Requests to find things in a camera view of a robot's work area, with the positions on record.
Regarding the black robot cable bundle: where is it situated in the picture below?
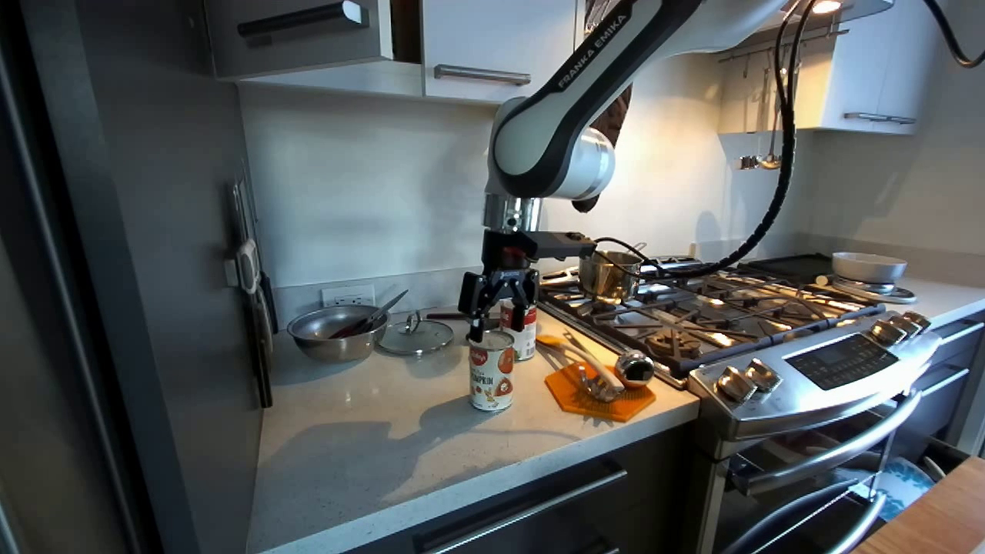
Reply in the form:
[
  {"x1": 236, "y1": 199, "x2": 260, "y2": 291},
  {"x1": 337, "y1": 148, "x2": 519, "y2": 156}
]
[{"x1": 655, "y1": 0, "x2": 825, "y2": 282}]

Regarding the grey upper cabinet black handle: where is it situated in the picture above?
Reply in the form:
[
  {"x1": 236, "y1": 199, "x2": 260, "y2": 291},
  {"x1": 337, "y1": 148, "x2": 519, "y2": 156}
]
[{"x1": 197, "y1": 0, "x2": 400, "y2": 83}]

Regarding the silver frying pan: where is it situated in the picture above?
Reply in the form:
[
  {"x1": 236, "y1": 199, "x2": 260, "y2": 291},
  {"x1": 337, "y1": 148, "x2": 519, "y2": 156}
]
[{"x1": 283, "y1": 301, "x2": 391, "y2": 367}]

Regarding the white upper cabinet beside hood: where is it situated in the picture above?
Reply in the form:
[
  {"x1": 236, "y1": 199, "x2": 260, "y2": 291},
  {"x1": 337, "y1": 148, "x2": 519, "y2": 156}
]
[{"x1": 716, "y1": 15, "x2": 926, "y2": 139}]

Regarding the metal utensil in bowl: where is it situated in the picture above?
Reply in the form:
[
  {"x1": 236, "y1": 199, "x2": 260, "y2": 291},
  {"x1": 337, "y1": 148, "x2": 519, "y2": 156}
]
[{"x1": 337, "y1": 285, "x2": 413, "y2": 341}]

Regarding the small steel measuring cup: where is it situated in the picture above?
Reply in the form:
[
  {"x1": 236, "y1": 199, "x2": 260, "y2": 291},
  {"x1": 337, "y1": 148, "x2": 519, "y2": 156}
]
[{"x1": 561, "y1": 350, "x2": 621, "y2": 405}]

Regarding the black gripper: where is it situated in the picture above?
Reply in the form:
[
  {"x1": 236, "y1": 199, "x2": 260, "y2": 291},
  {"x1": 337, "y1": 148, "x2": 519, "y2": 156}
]
[{"x1": 457, "y1": 227, "x2": 541, "y2": 343}]

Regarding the dark lower cabinet drawer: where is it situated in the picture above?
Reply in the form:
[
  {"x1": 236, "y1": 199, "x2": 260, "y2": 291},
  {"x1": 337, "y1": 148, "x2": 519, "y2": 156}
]
[{"x1": 337, "y1": 428, "x2": 713, "y2": 554}]

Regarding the glass pot lid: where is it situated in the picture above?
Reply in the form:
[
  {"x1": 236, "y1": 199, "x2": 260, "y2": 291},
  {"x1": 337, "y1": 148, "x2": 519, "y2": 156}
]
[{"x1": 372, "y1": 307, "x2": 460, "y2": 360}]

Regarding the stainless steel gas range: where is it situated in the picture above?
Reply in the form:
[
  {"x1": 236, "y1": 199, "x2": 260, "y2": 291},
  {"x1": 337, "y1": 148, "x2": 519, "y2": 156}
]
[{"x1": 533, "y1": 250, "x2": 985, "y2": 554}]

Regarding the large steel measuring cup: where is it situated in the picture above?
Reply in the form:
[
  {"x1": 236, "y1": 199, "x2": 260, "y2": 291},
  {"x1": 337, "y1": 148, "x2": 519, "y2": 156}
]
[{"x1": 573, "y1": 341, "x2": 660, "y2": 391}]

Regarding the range hood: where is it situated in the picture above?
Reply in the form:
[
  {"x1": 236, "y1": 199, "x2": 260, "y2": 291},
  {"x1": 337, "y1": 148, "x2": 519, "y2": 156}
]
[{"x1": 706, "y1": 0, "x2": 899, "y2": 56}]

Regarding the orange silicone trivet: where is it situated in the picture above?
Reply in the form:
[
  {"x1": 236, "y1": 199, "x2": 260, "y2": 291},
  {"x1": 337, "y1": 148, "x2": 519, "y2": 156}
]
[{"x1": 541, "y1": 360, "x2": 660, "y2": 428}]

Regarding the grey dish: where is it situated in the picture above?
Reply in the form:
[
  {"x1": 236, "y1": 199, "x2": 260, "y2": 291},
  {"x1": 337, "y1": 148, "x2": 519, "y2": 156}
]
[{"x1": 827, "y1": 250, "x2": 911, "y2": 290}]

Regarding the small steel saucepan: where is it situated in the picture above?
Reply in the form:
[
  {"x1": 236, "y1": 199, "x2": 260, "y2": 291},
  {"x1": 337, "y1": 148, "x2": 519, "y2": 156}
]
[{"x1": 577, "y1": 250, "x2": 646, "y2": 307}]

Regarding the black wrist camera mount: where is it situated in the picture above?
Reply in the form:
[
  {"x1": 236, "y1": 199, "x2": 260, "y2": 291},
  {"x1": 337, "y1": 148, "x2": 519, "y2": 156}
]
[{"x1": 533, "y1": 227, "x2": 601, "y2": 262}]

